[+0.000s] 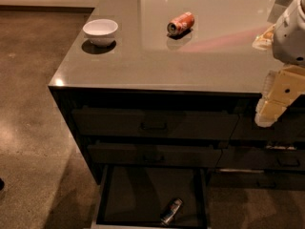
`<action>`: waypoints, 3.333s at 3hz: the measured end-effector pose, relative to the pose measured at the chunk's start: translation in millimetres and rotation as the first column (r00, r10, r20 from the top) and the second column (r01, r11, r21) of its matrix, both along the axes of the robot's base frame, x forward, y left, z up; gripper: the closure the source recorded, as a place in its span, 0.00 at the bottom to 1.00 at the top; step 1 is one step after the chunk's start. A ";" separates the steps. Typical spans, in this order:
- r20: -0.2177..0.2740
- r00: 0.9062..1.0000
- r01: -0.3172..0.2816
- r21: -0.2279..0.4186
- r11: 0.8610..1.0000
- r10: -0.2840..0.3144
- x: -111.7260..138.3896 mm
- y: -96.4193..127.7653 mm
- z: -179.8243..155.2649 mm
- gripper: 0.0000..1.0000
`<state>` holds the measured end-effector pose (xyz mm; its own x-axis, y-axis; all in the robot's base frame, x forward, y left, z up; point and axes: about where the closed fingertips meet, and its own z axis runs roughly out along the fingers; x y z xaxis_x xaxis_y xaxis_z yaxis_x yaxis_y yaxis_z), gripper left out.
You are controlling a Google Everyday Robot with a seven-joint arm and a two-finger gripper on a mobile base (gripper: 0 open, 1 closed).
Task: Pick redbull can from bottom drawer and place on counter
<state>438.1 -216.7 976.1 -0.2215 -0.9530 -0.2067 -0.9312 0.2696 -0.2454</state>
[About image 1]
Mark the open bottom left drawer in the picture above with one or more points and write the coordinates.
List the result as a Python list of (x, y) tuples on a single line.
[(134, 197)]

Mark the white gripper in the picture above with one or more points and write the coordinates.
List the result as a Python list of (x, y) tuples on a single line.
[(290, 35)]

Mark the top right drawer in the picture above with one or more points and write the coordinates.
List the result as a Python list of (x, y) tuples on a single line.
[(290, 127)]

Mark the middle right drawer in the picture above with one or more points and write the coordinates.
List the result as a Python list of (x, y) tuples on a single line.
[(262, 159)]

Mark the blue silver redbull can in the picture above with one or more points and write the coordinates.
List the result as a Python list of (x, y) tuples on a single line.
[(173, 207)]

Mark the middle left drawer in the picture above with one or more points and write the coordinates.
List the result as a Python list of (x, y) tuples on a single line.
[(156, 155)]

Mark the dark object floor edge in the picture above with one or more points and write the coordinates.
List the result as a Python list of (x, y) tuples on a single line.
[(2, 184)]

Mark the orange soda can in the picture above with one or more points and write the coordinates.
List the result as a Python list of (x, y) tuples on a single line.
[(180, 24)]

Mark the dark counter cabinet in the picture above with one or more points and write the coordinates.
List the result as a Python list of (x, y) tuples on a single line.
[(212, 67)]

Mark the white ceramic bowl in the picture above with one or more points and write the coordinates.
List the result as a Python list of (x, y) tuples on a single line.
[(101, 32)]

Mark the top left drawer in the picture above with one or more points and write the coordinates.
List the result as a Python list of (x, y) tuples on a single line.
[(156, 124)]

